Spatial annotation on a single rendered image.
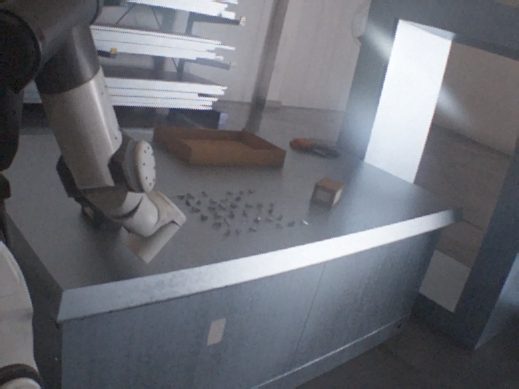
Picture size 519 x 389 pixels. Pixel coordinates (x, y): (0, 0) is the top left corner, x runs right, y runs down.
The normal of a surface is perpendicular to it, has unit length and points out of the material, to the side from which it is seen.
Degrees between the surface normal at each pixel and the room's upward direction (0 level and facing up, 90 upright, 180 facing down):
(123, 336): 90
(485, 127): 90
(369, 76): 90
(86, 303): 67
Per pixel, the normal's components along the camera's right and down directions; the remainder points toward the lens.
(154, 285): 0.69, -0.02
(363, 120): -0.76, 0.04
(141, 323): 0.65, 0.36
